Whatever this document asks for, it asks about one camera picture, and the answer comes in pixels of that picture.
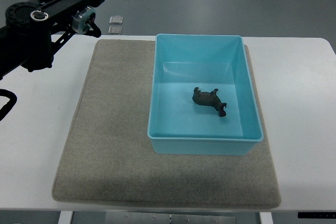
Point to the brown toy hippo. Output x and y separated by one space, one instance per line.
209 99

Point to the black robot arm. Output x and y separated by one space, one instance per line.
35 30

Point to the light blue plastic box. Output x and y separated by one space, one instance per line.
177 125

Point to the upper silver floor plate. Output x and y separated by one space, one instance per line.
116 20

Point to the silver floor plate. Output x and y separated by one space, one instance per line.
116 20
115 30

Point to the lower silver floor plate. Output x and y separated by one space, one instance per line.
115 30

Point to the beige felt mat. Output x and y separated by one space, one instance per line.
108 158

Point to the black table control panel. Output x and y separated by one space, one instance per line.
316 215

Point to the metal table frame plate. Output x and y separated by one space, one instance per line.
138 217

